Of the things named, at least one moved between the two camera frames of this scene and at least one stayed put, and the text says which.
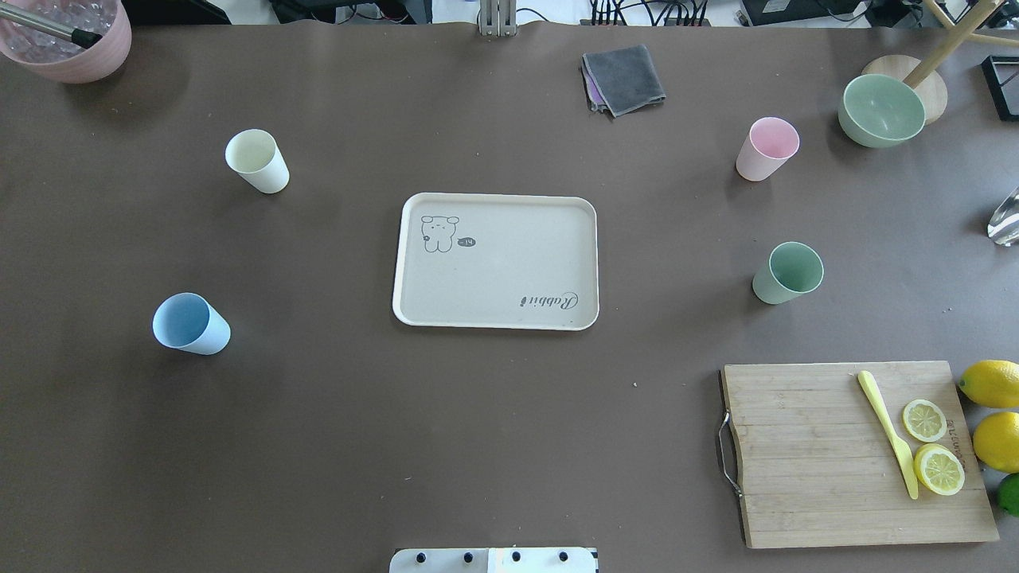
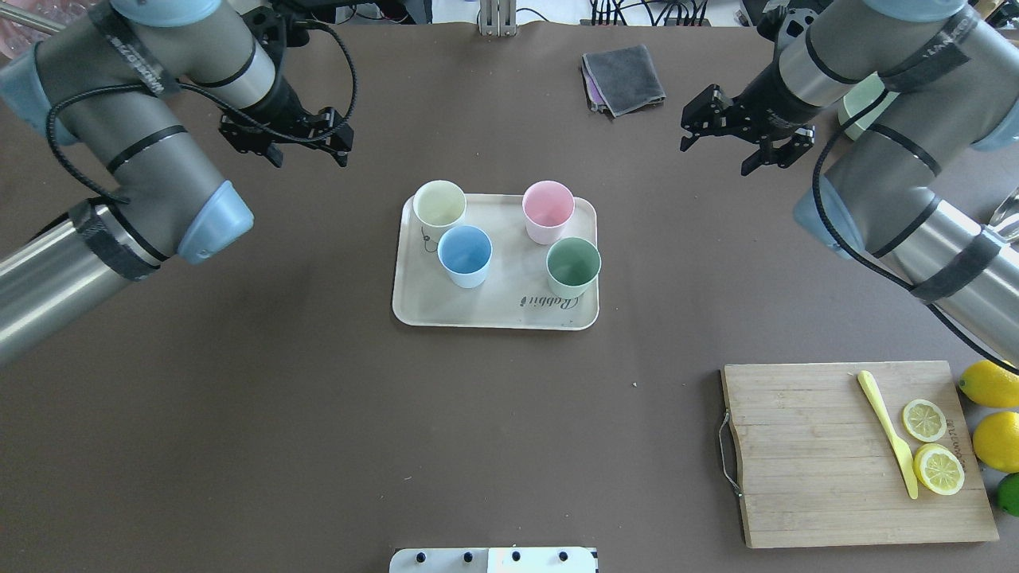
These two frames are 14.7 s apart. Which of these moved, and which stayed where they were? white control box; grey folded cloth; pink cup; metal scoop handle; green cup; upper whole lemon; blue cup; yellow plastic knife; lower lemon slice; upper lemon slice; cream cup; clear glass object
Moved: green cup; cream cup; blue cup; pink cup
Stayed: upper lemon slice; metal scoop handle; white control box; yellow plastic knife; grey folded cloth; clear glass object; upper whole lemon; lower lemon slice
